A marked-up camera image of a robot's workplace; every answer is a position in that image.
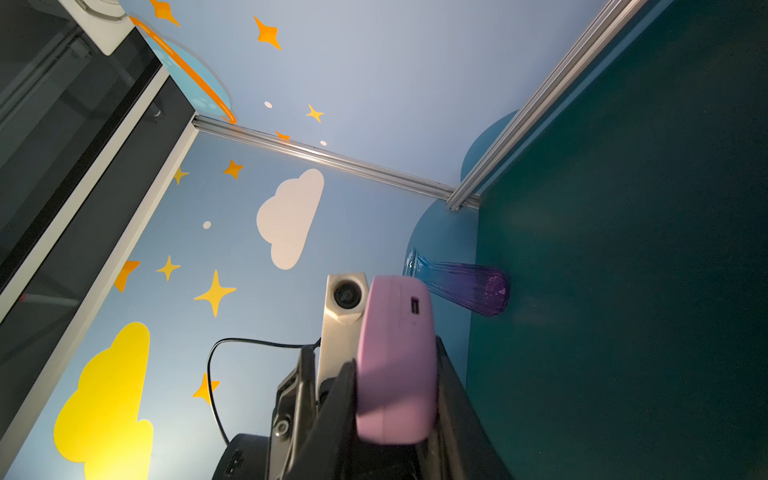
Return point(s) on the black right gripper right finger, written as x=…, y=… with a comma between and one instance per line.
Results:
x=458, y=446

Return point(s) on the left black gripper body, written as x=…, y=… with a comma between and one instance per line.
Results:
x=251, y=456

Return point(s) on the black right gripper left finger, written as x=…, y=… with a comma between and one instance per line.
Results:
x=325, y=454

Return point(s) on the pink earbud charging case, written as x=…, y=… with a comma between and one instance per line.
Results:
x=397, y=366

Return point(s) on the purple ribbed glass vase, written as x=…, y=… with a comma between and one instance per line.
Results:
x=480, y=289

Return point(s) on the aluminium left frame post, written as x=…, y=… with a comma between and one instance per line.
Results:
x=313, y=155

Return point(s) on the aluminium back frame rail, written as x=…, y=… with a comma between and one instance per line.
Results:
x=601, y=31

